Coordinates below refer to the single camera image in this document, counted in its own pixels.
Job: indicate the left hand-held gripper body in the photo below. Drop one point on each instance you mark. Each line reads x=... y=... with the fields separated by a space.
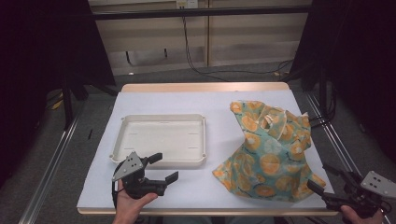
x=129 y=166

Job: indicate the metal floor rail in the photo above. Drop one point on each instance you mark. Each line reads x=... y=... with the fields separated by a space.
x=339 y=146
x=46 y=177

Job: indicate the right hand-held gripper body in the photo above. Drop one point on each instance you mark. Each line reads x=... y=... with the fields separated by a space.
x=378 y=185

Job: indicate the white plastic tray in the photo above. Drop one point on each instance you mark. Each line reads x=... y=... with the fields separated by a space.
x=162 y=137

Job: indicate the person's right hand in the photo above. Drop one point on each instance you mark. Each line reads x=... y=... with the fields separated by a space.
x=351 y=217

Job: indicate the black metal stand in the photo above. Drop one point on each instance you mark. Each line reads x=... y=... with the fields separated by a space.
x=67 y=105

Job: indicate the black horizontal bar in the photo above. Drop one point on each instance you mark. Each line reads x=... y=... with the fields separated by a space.
x=202 y=12

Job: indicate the person's left hand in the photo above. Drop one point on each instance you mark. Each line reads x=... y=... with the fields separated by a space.
x=130 y=207

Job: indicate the fruit print fabric bag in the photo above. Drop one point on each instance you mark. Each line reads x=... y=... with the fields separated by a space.
x=267 y=161

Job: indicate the white table cover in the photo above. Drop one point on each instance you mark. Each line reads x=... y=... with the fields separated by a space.
x=193 y=102

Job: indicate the white wall socket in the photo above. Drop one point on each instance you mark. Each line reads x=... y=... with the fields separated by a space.
x=186 y=3

